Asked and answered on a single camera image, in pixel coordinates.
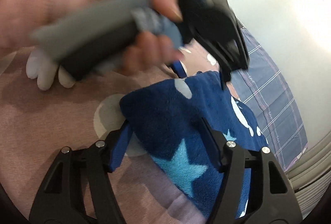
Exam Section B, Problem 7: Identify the navy fleece star pajama top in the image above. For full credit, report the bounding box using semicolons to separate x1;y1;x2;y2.
120;71;268;217

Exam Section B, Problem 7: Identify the white plush toy paw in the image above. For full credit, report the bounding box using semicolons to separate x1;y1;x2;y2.
26;49;75;91

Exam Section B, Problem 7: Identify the pink polka dot bedsheet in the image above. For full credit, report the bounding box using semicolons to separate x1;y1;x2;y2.
1;49;205;223

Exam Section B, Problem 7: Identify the blue plaid headboard cover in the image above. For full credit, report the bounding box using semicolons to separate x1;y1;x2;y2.
231;27;308;171

